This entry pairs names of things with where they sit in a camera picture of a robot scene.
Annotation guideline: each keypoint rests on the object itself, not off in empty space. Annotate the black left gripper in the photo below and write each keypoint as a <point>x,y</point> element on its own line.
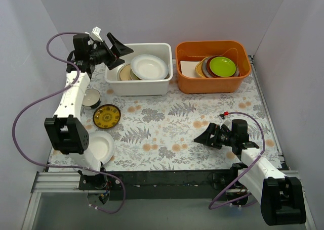
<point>111,55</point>

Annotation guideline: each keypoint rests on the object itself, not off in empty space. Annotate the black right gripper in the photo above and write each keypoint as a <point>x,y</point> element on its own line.
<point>211,136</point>

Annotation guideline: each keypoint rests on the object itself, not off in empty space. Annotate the beige bird pattern plate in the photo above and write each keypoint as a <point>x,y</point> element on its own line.
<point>124,73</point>

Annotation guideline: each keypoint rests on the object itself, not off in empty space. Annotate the white watermelon pattern plate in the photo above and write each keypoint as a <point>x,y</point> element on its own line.
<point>118,74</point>

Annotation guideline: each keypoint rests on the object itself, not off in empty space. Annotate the white deep plate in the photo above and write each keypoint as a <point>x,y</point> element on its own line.
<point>101,144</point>
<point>149,67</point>

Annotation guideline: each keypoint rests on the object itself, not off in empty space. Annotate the small yellow black dish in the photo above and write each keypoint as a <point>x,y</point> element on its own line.
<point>106,116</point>

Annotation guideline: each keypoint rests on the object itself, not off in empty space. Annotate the beige green floral plate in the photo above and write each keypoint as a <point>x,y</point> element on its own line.
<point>131,75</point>

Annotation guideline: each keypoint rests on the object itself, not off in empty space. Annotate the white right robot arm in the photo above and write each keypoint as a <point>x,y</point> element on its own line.
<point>280,196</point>

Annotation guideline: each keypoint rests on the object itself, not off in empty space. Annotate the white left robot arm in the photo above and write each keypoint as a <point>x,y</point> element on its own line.
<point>65,130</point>

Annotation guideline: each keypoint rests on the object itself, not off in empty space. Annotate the white plastic bin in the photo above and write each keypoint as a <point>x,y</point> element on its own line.
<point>142,87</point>

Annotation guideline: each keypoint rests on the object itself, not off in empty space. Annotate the stack of plates in bin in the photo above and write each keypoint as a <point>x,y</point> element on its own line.
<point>203,70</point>

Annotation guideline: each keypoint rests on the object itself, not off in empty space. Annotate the green plate in orange bin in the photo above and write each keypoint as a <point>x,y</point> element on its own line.
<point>222,67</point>

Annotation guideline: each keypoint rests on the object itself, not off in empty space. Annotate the white paper in orange bin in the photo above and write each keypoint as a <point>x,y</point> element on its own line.
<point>188,68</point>

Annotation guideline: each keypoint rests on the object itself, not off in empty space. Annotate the orange plastic bin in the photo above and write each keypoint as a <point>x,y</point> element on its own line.
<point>196,51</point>

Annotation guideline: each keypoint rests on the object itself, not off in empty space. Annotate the small white dark bowl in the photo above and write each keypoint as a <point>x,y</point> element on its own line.
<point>92,98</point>

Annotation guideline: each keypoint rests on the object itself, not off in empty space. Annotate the floral patterned table mat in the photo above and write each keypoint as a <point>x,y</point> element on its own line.
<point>158,132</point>

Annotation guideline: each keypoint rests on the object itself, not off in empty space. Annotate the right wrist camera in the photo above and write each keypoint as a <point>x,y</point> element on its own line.
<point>239,130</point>

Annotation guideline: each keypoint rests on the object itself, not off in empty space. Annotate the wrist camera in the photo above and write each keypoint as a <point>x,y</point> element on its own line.
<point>82,47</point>
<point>239,130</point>

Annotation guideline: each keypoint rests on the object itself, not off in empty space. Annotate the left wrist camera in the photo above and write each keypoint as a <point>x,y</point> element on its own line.
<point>82,47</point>

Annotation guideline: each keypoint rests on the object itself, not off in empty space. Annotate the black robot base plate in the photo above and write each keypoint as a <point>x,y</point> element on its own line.
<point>174,184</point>

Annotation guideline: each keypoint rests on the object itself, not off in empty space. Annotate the aluminium frame rail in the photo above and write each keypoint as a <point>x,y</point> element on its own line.
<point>56,182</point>

